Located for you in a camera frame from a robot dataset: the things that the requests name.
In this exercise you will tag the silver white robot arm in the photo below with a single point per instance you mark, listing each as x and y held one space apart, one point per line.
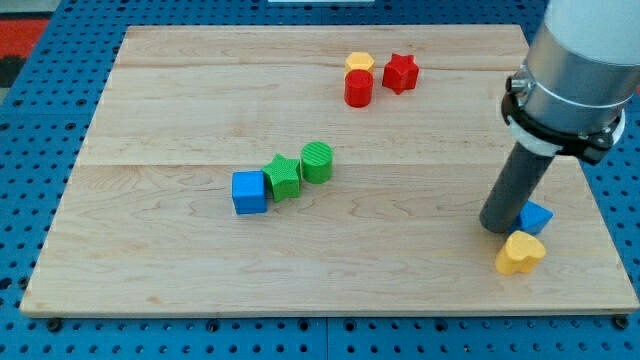
582 68

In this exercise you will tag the yellow heart block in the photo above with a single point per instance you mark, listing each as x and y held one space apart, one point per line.
521 253

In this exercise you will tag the wooden board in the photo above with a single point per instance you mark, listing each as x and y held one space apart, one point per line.
146 227

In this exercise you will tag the green cylinder block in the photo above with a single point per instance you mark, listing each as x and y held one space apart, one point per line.
317 162

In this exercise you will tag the green star block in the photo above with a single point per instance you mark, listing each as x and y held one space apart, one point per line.
283 177

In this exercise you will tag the blue cube block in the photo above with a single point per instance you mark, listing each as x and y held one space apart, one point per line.
249 192

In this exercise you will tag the red cylinder block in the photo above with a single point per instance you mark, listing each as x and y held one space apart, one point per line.
358 88

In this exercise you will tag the yellow hexagon block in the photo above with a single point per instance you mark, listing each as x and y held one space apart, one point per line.
359 61

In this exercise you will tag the red star block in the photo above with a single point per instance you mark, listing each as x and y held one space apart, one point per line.
400 73

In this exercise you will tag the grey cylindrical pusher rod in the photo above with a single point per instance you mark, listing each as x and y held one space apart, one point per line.
516 182

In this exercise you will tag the blue triangular block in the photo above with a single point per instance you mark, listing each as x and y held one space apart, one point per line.
531 219

